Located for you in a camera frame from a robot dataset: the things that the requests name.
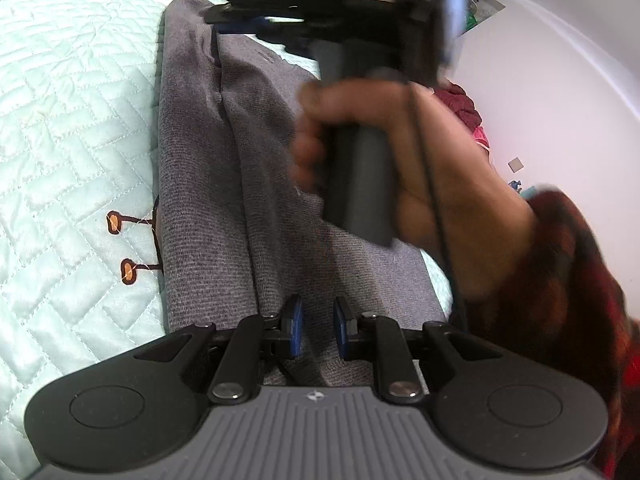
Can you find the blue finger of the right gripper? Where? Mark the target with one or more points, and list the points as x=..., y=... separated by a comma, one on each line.
x=241, y=26

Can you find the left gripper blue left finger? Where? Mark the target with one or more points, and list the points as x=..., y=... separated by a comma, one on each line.
x=256, y=337

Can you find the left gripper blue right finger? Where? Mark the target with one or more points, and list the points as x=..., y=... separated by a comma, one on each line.
x=379, y=340

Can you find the dark grey sweater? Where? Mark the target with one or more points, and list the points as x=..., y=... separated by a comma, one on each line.
x=237, y=237

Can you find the person's right hand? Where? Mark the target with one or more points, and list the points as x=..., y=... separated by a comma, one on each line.
x=451, y=202

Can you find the dark red jacket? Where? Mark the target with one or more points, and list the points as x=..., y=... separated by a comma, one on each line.
x=458, y=101

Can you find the red plaid right sleeve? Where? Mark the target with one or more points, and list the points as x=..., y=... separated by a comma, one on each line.
x=563, y=308

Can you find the teal quilted bee bedspread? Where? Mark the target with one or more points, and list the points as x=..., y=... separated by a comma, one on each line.
x=79, y=97

